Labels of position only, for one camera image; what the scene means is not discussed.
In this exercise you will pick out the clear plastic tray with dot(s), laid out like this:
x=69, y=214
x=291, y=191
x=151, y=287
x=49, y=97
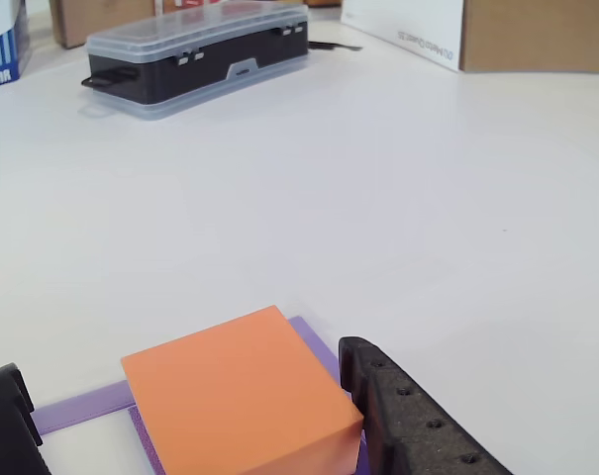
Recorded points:
x=180, y=29

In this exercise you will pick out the purple square frame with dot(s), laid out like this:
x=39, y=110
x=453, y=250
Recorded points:
x=81, y=408

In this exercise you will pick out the brown cardboard box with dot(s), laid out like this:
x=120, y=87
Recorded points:
x=96, y=17
x=531, y=34

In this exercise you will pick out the red white box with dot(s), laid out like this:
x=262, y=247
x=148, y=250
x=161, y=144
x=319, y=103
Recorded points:
x=190, y=4

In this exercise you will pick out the flat black object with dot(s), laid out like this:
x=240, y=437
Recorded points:
x=333, y=46

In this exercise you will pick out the black object in tray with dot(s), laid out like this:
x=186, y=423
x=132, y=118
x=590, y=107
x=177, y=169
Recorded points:
x=190, y=79

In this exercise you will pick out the orange foam block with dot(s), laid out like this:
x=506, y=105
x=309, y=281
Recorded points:
x=239, y=391

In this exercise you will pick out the white printed box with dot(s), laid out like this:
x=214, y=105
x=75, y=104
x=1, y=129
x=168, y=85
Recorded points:
x=403, y=20

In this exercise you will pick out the purple foam block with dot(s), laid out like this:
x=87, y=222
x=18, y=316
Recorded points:
x=145, y=440

